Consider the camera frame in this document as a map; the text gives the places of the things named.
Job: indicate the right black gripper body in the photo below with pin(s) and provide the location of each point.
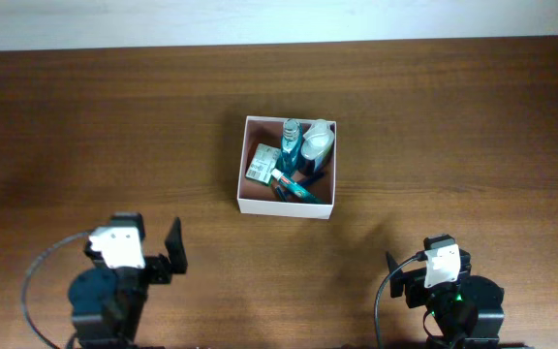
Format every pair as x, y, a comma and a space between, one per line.
418, 295

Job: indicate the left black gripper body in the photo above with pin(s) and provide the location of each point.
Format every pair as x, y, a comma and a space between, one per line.
153, 271

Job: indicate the green white soap box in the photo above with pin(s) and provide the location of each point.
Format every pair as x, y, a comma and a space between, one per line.
263, 163

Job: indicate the white teal toothpaste tube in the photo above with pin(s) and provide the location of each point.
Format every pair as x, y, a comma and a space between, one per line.
295, 188

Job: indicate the blue disposable razor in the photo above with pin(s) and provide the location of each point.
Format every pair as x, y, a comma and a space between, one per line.
306, 182

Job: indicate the teal mouthwash bottle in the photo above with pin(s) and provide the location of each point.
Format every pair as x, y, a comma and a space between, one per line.
291, 143

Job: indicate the clear pump soap bottle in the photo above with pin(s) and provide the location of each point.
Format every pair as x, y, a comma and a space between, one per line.
317, 143

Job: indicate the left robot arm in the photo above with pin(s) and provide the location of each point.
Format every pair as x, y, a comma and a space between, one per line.
108, 299

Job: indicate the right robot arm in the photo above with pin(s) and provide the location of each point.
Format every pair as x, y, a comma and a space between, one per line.
467, 308

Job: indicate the white cardboard box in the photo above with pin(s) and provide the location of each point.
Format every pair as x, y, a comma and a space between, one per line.
256, 198

